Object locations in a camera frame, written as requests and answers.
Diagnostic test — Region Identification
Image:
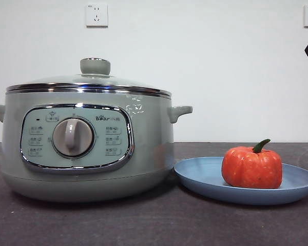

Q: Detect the blue round plate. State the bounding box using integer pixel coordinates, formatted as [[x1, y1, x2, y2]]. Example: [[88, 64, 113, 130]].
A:
[[174, 156, 308, 206]]

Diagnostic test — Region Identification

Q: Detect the pale green electric steamer pot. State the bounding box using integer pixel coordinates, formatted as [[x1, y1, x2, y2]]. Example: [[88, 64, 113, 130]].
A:
[[0, 90, 194, 203]]

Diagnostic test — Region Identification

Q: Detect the orange pumpkin with green stem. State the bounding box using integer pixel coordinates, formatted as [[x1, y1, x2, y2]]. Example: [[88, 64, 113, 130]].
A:
[[221, 138, 283, 189]]

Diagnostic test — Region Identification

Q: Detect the glass lid with green knob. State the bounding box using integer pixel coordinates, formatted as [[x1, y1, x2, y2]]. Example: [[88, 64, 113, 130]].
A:
[[6, 57, 170, 98]]

